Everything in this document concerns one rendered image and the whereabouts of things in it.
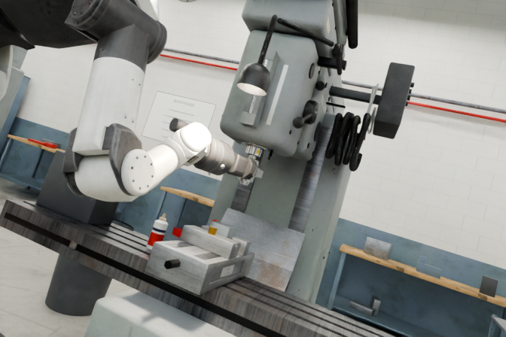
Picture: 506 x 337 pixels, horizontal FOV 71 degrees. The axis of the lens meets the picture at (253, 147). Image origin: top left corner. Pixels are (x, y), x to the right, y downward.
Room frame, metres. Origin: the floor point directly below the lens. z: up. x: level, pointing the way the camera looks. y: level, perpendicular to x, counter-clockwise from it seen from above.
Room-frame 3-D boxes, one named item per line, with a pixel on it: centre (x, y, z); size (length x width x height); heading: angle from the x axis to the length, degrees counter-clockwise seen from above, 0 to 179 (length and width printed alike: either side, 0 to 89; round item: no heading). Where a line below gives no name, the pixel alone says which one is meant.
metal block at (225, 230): (1.02, 0.01, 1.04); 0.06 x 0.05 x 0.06; 70
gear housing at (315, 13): (1.05, -0.02, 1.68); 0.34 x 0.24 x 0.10; 161
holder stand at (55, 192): (1.22, 0.51, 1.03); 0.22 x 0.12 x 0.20; 73
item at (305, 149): (1.20, -0.07, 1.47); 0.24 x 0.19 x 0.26; 71
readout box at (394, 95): (1.18, -0.42, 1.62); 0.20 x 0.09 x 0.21; 161
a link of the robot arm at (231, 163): (0.95, 0.06, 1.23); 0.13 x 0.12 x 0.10; 46
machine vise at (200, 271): (0.99, 0.02, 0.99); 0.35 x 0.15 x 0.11; 160
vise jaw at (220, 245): (0.97, 0.03, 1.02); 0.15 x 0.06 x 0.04; 70
